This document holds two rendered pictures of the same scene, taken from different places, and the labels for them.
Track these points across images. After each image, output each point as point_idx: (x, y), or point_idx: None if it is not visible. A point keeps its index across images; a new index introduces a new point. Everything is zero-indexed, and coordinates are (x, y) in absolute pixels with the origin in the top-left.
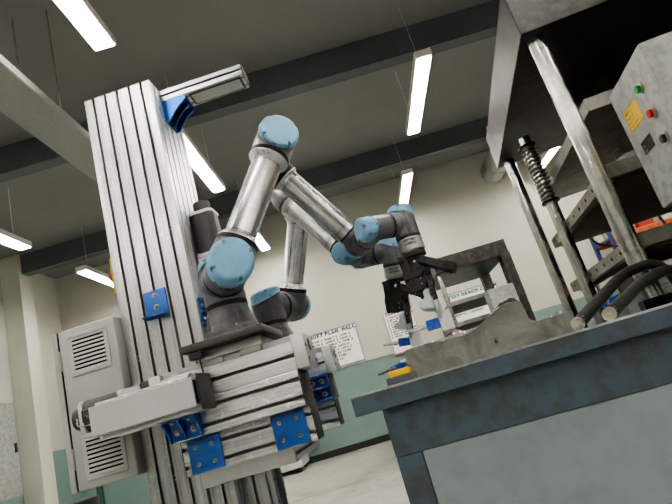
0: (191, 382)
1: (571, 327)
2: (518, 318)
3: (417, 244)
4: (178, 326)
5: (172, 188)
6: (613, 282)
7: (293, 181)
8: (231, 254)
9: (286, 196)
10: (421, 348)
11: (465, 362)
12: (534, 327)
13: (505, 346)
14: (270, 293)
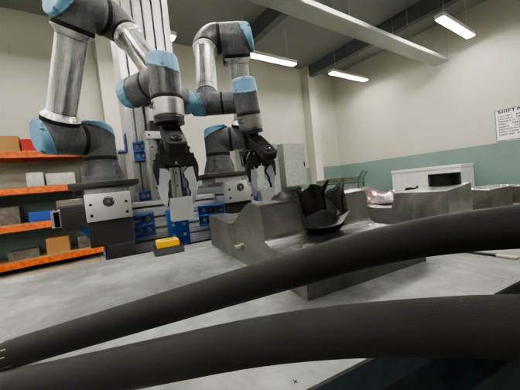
0: (50, 214)
1: (299, 288)
2: (257, 231)
3: (155, 111)
4: (129, 160)
5: (119, 58)
6: (256, 274)
7: (121, 40)
8: (34, 132)
9: (193, 42)
10: (213, 220)
11: (228, 253)
12: (267, 254)
13: (248, 259)
14: (209, 131)
